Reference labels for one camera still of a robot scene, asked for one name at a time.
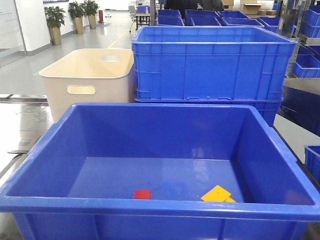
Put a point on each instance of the red cube block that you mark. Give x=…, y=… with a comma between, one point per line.
x=143, y=194

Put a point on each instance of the yellow toy building block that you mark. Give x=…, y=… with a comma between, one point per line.
x=218, y=194

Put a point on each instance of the large blue target bin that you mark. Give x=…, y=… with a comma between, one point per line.
x=78, y=181

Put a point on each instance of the beige plastic tub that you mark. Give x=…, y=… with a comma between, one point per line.
x=89, y=75

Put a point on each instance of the big blue stacked crate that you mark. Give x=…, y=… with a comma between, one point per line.
x=212, y=64

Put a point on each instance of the potted plant in gold pot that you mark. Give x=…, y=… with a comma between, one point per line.
x=54, y=19

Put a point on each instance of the steel storage shelving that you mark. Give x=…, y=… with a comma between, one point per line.
x=298, y=119

